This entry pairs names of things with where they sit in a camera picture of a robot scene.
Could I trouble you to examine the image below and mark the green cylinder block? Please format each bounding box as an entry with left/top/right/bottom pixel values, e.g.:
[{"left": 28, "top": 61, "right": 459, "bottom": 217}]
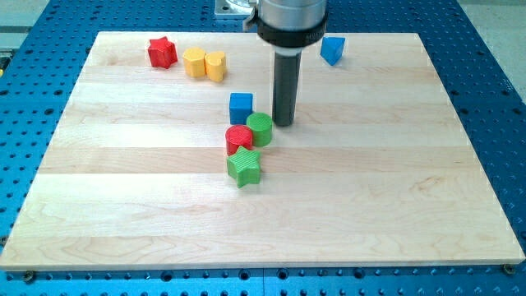
[{"left": 246, "top": 113, "right": 273, "bottom": 147}]

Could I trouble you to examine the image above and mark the green star block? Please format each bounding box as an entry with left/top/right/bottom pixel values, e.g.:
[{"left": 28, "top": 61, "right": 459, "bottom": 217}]
[{"left": 227, "top": 146, "right": 261, "bottom": 188}]

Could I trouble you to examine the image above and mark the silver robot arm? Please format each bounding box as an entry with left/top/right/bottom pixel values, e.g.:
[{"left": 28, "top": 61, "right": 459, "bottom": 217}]
[{"left": 242, "top": 0, "right": 328, "bottom": 58}]

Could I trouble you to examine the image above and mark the red cylinder block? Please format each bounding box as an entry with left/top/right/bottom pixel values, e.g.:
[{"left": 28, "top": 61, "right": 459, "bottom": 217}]
[{"left": 225, "top": 125, "right": 253, "bottom": 155}]

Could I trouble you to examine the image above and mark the blue cube block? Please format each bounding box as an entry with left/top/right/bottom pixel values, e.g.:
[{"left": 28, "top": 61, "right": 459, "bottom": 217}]
[{"left": 228, "top": 93, "right": 253, "bottom": 125}]

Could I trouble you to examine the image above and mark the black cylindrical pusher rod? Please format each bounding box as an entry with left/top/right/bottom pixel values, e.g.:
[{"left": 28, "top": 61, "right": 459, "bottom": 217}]
[{"left": 272, "top": 52, "right": 302, "bottom": 127}]

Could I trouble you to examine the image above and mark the yellow heart block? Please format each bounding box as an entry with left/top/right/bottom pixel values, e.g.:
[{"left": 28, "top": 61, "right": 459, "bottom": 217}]
[{"left": 205, "top": 51, "right": 227, "bottom": 82}]

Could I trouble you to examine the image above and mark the yellow hexagon block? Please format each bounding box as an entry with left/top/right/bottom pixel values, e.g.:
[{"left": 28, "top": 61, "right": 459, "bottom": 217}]
[{"left": 182, "top": 47, "right": 206, "bottom": 78}]

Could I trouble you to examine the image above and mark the light wooden board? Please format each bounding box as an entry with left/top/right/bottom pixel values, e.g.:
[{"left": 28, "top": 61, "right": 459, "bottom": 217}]
[{"left": 1, "top": 32, "right": 524, "bottom": 271}]

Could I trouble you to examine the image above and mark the blue triangle block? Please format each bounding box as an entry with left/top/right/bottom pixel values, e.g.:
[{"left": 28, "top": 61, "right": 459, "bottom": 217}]
[{"left": 320, "top": 37, "right": 345, "bottom": 66}]

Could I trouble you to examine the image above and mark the red star block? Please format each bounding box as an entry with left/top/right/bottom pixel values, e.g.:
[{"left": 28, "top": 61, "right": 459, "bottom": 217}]
[{"left": 148, "top": 36, "right": 178, "bottom": 69}]

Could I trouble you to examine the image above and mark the silver robot mounting plate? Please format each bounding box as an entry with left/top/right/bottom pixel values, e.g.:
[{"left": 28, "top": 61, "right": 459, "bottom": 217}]
[{"left": 214, "top": 0, "right": 257, "bottom": 18}]

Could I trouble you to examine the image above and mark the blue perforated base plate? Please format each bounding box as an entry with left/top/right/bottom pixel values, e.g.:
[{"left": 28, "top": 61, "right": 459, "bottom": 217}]
[{"left": 1, "top": 1, "right": 525, "bottom": 295}]

